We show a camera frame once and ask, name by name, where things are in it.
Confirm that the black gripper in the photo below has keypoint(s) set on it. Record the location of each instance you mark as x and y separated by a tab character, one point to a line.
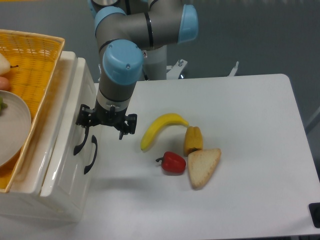
125	124

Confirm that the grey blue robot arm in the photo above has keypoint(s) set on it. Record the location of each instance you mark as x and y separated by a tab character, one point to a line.
122	36

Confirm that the white drawer cabinet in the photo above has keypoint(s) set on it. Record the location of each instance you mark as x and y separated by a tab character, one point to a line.
24	197

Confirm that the yellow banana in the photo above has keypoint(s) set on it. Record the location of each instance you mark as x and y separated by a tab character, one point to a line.
165	120

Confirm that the red bell pepper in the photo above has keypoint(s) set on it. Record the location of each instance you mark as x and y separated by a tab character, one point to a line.
172	162

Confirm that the yellow bell pepper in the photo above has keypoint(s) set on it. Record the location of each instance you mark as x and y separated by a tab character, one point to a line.
193	140

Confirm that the grey ribbed plate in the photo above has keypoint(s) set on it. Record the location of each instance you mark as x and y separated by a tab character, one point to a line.
15	125

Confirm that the yellow woven basket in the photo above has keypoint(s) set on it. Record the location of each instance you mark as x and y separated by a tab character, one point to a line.
37	56

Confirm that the triangular bread slice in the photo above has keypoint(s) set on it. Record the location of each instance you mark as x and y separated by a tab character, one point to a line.
201	166

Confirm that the green grapes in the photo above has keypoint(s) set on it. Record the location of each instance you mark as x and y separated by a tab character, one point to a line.
3	105

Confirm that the pink peach fruit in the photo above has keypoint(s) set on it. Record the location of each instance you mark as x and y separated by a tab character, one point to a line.
4	84

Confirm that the white pear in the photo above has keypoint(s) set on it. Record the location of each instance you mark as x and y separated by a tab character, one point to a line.
5	66

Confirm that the black corner object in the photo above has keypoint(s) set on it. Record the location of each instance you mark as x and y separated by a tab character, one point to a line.
314	209

